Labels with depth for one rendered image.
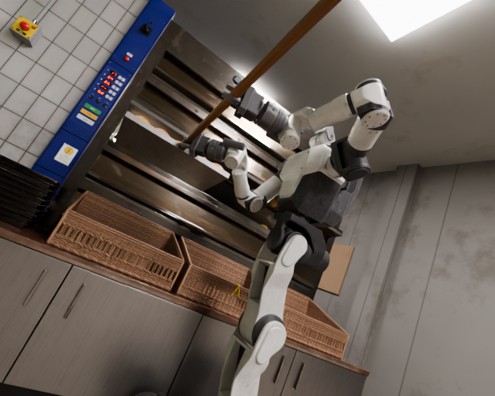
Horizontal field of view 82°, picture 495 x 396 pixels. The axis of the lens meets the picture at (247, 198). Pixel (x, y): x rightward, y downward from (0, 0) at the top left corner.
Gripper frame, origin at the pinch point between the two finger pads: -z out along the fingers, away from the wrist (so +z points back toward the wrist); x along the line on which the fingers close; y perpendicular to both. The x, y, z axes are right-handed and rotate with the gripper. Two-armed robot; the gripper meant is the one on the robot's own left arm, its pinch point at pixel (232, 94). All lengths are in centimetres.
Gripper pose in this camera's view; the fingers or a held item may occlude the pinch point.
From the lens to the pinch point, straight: 97.6
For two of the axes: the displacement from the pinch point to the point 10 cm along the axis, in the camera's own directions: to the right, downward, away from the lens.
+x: -3.3, 8.7, -3.7
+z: 8.6, 4.4, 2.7
